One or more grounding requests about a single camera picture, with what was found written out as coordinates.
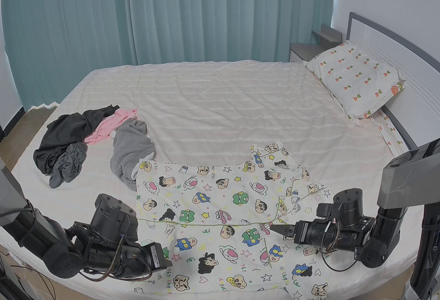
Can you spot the light grey garment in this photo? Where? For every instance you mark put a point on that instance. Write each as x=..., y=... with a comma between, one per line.
x=132, y=150

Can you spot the blue-green curtain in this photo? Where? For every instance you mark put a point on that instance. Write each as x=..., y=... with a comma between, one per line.
x=233, y=2
x=68, y=16

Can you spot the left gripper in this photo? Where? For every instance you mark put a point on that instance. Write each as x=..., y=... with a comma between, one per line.
x=144, y=259

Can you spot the pink garment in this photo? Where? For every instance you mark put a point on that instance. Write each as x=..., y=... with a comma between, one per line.
x=110, y=125

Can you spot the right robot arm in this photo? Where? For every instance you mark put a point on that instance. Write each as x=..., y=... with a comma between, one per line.
x=405, y=178

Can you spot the black garment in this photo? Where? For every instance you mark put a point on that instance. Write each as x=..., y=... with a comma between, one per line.
x=65, y=135

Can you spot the grey bedside table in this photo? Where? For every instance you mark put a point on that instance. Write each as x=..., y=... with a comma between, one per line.
x=302, y=51

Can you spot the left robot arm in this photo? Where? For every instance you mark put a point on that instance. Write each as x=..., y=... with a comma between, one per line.
x=44, y=240

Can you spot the bed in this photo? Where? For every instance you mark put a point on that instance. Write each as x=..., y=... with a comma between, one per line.
x=223, y=102

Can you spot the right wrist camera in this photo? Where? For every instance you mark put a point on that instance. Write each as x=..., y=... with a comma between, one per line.
x=324, y=213

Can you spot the dark grey garment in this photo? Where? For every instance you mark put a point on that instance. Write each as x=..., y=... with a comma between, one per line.
x=68, y=164

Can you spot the white printed pillow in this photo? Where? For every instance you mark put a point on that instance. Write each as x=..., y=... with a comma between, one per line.
x=357, y=78

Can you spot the white printed pyjama top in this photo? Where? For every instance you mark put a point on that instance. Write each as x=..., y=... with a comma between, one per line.
x=223, y=216

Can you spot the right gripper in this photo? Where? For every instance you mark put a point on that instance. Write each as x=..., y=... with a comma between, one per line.
x=316, y=235

